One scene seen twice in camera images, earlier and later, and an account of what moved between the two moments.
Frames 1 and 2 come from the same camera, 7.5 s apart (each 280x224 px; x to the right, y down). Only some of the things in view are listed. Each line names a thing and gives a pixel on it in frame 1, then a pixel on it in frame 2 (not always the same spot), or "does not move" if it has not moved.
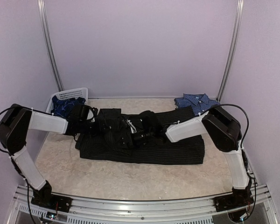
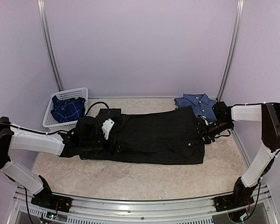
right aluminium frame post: (234, 47) does not move
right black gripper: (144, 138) to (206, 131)
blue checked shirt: (200, 102) does not move
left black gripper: (100, 129) to (115, 150)
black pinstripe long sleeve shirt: (140, 137) does not move
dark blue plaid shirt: (63, 107) does not move
